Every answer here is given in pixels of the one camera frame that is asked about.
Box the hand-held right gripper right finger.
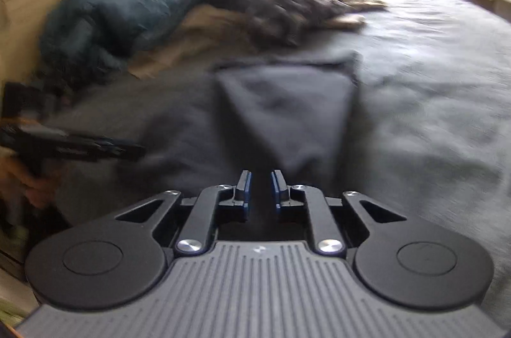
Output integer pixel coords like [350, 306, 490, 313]
[271, 169, 408, 257]

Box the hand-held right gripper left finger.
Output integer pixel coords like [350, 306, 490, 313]
[115, 169, 253, 257]

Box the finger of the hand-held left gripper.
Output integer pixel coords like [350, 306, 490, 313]
[94, 137, 148, 164]

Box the dark grey garment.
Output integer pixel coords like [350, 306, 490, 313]
[120, 50, 362, 203]

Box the person's left hand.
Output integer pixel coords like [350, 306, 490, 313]
[0, 156, 65, 209]

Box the beige zip jacket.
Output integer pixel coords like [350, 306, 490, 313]
[128, 4, 256, 80]

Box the dark plaid shirt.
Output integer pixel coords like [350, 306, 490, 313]
[208, 0, 360, 47]

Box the pale striped cloth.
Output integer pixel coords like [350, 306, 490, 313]
[327, 14, 366, 31]

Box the grey bed blanket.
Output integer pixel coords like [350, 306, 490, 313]
[40, 0, 511, 283]

